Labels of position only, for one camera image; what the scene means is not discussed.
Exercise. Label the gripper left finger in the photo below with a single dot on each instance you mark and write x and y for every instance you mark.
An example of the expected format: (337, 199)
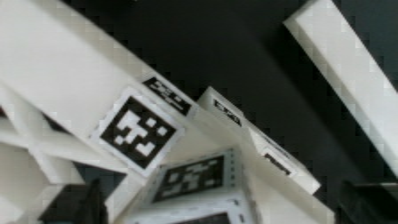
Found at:
(76, 207)

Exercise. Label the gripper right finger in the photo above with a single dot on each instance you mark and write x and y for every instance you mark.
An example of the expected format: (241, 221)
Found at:
(367, 203)

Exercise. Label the white tagged cube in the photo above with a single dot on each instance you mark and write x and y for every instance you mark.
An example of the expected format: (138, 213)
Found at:
(197, 194)

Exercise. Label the white chair back frame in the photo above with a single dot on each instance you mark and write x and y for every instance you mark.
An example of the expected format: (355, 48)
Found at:
(101, 113)

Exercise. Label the white chair leg block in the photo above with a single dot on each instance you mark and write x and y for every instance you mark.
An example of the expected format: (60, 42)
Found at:
(271, 152)

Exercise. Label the white U-shaped fence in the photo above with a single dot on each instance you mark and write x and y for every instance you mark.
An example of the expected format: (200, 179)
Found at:
(353, 75)

